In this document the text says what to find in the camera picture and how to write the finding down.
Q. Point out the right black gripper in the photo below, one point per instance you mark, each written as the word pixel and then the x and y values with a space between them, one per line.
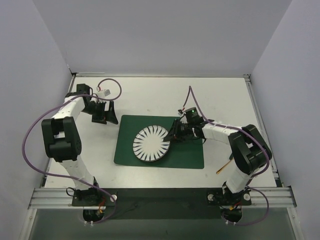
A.
pixel 176 130

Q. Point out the gold fork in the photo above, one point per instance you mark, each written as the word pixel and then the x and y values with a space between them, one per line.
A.
pixel 224 166

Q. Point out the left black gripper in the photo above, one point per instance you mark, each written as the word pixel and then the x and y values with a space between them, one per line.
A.
pixel 104 115

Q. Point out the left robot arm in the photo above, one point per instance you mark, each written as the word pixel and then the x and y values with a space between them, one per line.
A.
pixel 62 140

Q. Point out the aluminium front rail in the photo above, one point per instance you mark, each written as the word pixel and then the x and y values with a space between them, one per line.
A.
pixel 56 198

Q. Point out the dark green placemat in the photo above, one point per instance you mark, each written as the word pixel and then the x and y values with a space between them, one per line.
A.
pixel 181 155

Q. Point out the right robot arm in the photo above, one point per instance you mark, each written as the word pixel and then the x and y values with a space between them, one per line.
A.
pixel 249 150

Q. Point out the white blue striped plate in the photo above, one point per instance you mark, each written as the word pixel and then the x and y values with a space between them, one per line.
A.
pixel 149 145

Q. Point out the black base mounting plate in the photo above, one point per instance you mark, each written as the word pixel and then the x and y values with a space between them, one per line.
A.
pixel 158 203

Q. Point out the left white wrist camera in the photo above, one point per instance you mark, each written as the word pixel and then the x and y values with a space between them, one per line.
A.
pixel 102 93

